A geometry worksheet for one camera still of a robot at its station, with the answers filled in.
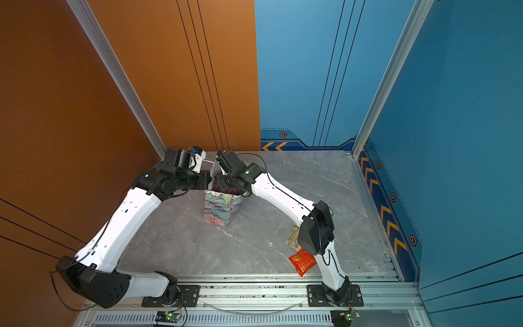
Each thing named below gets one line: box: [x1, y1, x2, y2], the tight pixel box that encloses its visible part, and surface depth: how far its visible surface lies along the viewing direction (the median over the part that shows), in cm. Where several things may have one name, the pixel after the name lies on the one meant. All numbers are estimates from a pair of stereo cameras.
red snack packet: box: [288, 247, 317, 277], surface depth 81 cm
